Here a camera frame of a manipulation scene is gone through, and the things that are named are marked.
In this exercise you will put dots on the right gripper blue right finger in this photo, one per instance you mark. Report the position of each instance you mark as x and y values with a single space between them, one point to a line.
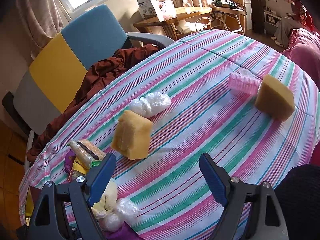
216 178

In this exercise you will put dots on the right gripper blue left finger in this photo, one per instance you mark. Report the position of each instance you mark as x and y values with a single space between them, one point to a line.
98 178

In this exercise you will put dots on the white fluffy towel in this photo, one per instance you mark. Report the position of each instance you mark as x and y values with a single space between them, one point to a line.
107 201

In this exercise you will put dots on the yellow snack bag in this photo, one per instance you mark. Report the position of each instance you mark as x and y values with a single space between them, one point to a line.
78 169

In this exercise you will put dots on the yellow sponge block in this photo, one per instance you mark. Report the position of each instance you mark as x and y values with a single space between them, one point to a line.
275 99
132 136

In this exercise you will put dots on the purple snack packet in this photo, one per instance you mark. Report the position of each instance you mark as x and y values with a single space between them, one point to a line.
125 232
69 160

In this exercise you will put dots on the clear plastic bag bundle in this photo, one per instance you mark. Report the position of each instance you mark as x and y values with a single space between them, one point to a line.
150 105

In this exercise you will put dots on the wafer biscuit packet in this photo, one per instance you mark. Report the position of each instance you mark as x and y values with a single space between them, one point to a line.
88 154

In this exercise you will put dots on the striped bed sheet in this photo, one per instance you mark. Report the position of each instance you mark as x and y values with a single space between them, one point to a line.
205 116

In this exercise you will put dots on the maroon blanket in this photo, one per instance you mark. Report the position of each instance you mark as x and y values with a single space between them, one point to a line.
99 75

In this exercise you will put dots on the tricolour armchair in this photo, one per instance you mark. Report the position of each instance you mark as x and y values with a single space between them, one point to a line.
55 75

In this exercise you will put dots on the pink quilt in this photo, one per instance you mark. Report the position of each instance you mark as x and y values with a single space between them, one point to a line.
304 51

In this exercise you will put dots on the pink striped curtain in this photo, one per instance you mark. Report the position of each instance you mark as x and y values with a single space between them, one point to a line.
41 21

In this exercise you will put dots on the wooden desk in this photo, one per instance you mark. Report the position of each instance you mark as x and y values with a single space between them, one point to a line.
169 25

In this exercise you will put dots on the white cardboard box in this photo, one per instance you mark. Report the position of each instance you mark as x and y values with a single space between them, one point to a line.
149 9

